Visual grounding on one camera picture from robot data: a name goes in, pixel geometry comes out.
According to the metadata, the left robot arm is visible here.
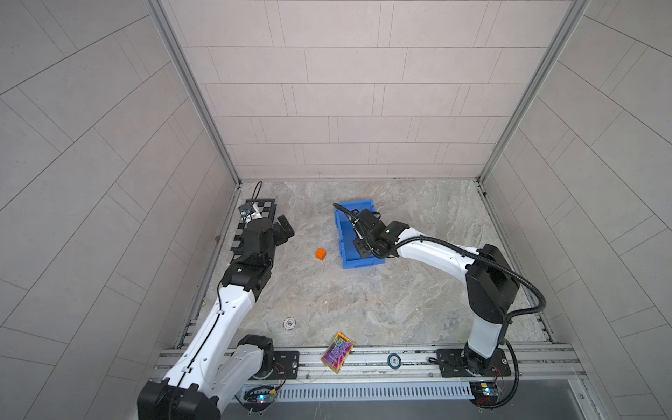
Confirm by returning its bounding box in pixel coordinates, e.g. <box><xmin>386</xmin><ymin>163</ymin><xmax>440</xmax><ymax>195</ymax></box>
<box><xmin>136</xmin><ymin>215</ymin><xmax>295</xmax><ymax>419</ymax></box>

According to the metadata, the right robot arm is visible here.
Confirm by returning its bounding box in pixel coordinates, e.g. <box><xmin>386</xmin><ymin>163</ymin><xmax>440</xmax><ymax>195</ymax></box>
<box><xmin>346</xmin><ymin>210</ymin><xmax>520</xmax><ymax>376</ymax></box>

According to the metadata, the blue plastic bin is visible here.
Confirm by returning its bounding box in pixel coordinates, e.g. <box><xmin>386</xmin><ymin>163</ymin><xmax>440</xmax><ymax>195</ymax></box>
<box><xmin>334</xmin><ymin>199</ymin><xmax>384</xmax><ymax>270</ymax></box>

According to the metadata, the black white checkerboard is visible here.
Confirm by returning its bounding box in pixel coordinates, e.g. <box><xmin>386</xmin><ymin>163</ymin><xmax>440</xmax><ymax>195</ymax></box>
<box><xmin>229</xmin><ymin>197</ymin><xmax>278</xmax><ymax>257</ymax></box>

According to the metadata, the small orange cube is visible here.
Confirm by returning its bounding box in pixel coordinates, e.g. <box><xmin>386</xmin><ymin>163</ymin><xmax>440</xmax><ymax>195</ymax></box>
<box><xmin>315</xmin><ymin>248</ymin><xmax>327</xmax><ymax>261</ymax></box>

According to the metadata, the small white round gear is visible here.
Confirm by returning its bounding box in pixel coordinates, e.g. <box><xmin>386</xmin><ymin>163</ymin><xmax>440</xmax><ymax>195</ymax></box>
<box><xmin>283</xmin><ymin>317</ymin><xmax>297</xmax><ymax>331</ymax></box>

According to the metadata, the colourful card box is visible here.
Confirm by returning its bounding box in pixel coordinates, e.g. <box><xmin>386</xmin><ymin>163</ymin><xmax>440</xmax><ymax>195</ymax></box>
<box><xmin>321</xmin><ymin>332</ymin><xmax>355</xmax><ymax>374</ymax></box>

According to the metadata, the white ventilation grille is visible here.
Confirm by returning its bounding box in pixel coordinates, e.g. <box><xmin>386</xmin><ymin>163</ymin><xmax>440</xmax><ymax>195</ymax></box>
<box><xmin>276</xmin><ymin>381</ymin><xmax>475</xmax><ymax>403</ymax></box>

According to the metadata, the left circuit board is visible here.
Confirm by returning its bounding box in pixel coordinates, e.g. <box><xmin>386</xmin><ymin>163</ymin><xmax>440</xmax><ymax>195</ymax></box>
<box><xmin>240</xmin><ymin>385</ymin><xmax>279</xmax><ymax>412</ymax></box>

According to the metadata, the circuit board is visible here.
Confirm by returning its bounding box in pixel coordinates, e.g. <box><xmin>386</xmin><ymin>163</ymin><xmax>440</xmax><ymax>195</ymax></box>
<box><xmin>469</xmin><ymin>381</ymin><xmax>501</xmax><ymax>406</ymax></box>
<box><xmin>240</xmin><ymin>385</ymin><xmax>279</xmax><ymax>412</ymax></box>

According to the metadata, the right circuit board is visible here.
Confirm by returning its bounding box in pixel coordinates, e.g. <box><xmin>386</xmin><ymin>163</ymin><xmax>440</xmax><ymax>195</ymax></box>
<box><xmin>469</xmin><ymin>381</ymin><xmax>501</xmax><ymax>406</ymax></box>

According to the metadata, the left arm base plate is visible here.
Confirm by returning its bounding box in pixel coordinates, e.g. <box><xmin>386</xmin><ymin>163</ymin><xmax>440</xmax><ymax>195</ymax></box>
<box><xmin>250</xmin><ymin>350</ymin><xmax>300</xmax><ymax>382</ymax></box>

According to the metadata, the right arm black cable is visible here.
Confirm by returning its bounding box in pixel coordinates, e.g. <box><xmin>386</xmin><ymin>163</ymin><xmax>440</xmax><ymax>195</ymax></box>
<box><xmin>332</xmin><ymin>202</ymin><xmax>548</xmax><ymax>411</ymax></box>

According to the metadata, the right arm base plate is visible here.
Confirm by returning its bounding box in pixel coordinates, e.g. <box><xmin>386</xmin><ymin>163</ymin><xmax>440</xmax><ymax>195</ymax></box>
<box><xmin>436</xmin><ymin>346</ymin><xmax>512</xmax><ymax>377</ymax></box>

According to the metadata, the aluminium front rail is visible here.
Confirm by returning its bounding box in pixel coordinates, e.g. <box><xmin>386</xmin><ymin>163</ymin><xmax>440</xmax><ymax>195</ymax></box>
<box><xmin>150</xmin><ymin>342</ymin><xmax>587</xmax><ymax>388</ymax></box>

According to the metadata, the left aluminium corner post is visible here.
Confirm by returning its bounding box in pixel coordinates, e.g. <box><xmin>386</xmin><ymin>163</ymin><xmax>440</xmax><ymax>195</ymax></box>
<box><xmin>145</xmin><ymin>0</ymin><xmax>242</xmax><ymax>186</ymax></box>

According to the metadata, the aluminium corner post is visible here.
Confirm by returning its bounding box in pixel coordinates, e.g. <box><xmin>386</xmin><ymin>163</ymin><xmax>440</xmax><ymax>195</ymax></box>
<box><xmin>476</xmin><ymin>0</ymin><xmax>591</xmax><ymax>186</ymax></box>
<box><xmin>145</xmin><ymin>0</ymin><xmax>242</xmax><ymax>186</ymax></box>

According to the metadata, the right aluminium corner post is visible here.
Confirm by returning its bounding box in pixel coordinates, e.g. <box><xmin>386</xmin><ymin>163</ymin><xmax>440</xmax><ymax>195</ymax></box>
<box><xmin>476</xmin><ymin>0</ymin><xmax>591</xmax><ymax>186</ymax></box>

